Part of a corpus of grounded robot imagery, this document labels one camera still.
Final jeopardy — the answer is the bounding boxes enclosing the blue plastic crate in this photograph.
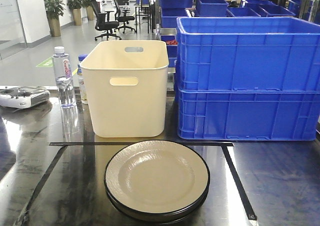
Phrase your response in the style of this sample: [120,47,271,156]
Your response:
[176,17,320,92]
[177,88,320,141]

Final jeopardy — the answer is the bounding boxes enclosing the black office chair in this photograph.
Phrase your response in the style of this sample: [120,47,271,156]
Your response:
[113,0,137,33]
[91,1,122,41]

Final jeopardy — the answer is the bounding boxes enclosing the clear water bottle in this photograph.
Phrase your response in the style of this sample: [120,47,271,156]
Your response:
[51,46,76,108]

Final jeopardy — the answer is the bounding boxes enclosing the beige plate black rim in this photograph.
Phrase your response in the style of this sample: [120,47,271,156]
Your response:
[104,140,210,215]
[105,188,210,224]

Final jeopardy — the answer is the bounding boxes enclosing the green potted plant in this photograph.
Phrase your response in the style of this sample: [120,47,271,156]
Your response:
[43,0,65,37]

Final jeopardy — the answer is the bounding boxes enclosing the blue plastic crate upper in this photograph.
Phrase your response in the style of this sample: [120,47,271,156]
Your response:
[176,17,320,92]

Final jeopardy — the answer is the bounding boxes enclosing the cream plastic storage bin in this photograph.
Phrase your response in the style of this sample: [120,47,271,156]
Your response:
[80,40,169,138]

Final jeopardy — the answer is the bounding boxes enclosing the blue plastic crate lower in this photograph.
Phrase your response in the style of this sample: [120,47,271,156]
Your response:
[177,88,320,141]

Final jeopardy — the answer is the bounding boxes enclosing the white remote controller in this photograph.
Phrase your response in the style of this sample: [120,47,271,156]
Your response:
[0,86,50,109]

